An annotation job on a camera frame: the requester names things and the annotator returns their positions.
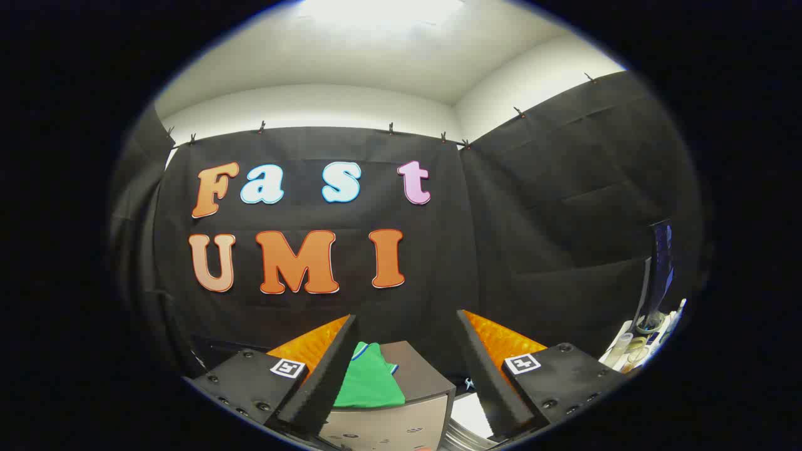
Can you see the grey box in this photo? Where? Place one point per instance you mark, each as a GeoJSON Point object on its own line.
{"type": "Point", "coordinates": [421, 376]}

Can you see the green polo shirt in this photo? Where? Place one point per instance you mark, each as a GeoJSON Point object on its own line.
{"type": "Point", "coordinates": [369, 382]}

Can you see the row of small cloth clips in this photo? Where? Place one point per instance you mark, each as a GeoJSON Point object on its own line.
{"type": "Point", "coordinates": [390, 129]}

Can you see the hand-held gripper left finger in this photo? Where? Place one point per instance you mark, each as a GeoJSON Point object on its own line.
{"type": "Point", "coordinates": [326, 382]}

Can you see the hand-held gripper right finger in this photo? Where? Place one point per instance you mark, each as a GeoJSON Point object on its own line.
{"type": "Point", "coordinates": [492, 382]}

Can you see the clear plastic cup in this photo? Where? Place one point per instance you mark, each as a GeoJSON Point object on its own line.
{"type": "Point", "coordinates": [617, 351]}

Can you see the black backdrop cloth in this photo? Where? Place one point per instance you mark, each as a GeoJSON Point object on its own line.
{"type": "Point", "coordinates": [532, 219]}

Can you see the white washing machine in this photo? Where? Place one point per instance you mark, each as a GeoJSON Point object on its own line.
{"type": "Point", "coordinates": [470, 416]}

